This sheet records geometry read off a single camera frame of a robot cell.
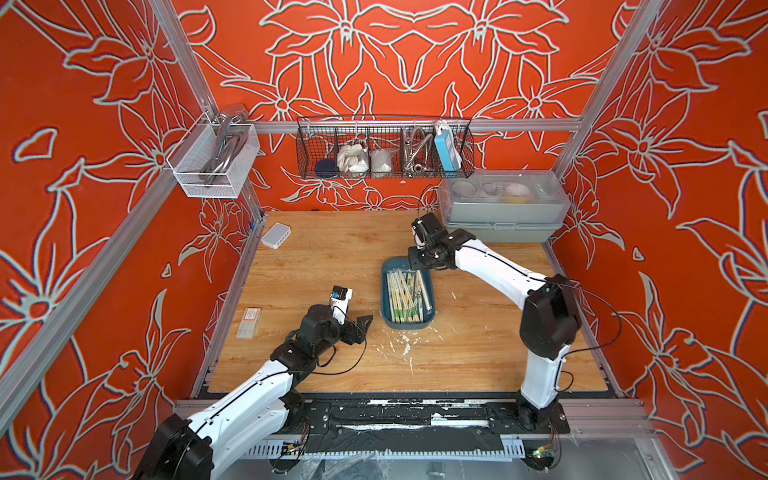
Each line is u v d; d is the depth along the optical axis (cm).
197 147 81
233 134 89
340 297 71
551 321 49
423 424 73
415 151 83
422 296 84
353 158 91
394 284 97
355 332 73
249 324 88
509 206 101
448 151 87
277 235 111
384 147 97
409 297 95
